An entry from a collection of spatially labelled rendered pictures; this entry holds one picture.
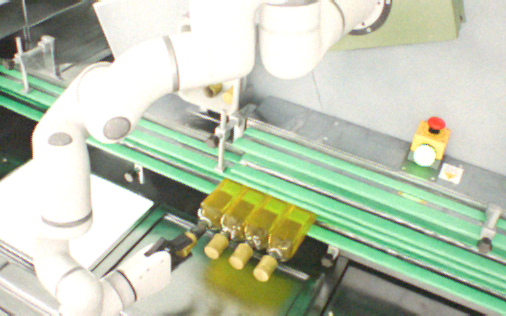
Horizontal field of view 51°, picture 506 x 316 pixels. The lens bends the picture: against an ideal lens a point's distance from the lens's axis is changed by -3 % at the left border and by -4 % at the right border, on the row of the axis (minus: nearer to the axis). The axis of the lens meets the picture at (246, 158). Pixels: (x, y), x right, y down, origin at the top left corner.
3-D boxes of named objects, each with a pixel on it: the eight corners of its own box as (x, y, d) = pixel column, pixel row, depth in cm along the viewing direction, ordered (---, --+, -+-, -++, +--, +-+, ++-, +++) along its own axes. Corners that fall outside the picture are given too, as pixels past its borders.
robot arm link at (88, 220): (103, 209, 88) (109, 303, 98) (61, 176, 95) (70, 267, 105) (57, 230, 82) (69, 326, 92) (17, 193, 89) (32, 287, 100)
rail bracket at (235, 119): (229, 152, 137) (203, 179, 128) (233, 94, 126) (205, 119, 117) (240, 156, 136) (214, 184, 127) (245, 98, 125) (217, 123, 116)
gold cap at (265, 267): (267, 268, 116) (258, 282, 113) (259, 256, 115) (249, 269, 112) (280, 267, 114) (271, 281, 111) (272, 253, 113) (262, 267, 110)
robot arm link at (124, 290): (125, 322, 106) (136, 314, 107) (122, 294, 100) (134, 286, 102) (102, 299, 109) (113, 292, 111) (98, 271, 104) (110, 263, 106)
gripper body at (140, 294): (132, 317, 107) (175, 287, 114) (130, 284, 100) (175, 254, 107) (109, 294, 110) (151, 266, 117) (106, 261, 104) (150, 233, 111)
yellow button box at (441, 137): (414, 143, 126) (406, 159, 120) (422, 116, 121) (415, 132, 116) (443, 153, 123) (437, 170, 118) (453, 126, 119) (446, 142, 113)
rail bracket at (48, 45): (63, 66, 165) (7, 98, 149) (56, 14, 155) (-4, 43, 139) (74, 70, 164) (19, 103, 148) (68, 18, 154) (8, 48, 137)
